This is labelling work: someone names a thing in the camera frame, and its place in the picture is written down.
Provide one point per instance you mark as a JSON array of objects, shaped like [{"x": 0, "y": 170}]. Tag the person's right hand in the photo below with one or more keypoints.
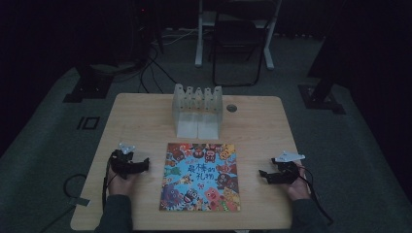
[{"x": 299, "y": 191}]

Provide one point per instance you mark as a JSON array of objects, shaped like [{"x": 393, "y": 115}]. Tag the person's left hand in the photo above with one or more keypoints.
[{"x": 120, "y": 187}]

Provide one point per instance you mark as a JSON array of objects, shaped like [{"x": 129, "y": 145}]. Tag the black stand base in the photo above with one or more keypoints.
[
  {"x": 89, "y": 87},
  {"x": 320, "y": 97}
]

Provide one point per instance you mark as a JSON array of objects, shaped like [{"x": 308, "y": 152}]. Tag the black folding chair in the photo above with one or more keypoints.
[{"x": 238, "y": 32}]

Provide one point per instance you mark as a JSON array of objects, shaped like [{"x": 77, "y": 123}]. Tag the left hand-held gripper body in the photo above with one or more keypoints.
[{"x": 122, "y": 163}]

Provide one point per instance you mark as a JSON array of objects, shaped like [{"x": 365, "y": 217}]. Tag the white book rack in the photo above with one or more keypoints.
[{"x": 198, "y": 123}]

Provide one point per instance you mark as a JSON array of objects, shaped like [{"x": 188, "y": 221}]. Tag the grey floor tape strip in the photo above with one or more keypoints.
[{"x": 80, "y": 201}]

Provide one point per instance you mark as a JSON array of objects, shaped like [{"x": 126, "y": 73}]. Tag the white desk frame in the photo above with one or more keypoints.
[{"x": 199, "y": 48}]

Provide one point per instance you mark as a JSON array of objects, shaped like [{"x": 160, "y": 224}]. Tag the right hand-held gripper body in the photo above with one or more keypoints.
[{"x": 286, "y": 173}]

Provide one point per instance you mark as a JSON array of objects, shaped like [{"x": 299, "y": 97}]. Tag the black equipment rack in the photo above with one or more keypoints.
[{"x": 145, "y": 29}]

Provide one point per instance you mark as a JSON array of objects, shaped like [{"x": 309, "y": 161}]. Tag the colourful animal picture book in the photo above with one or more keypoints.
[{"x": 199, "y": 176}]

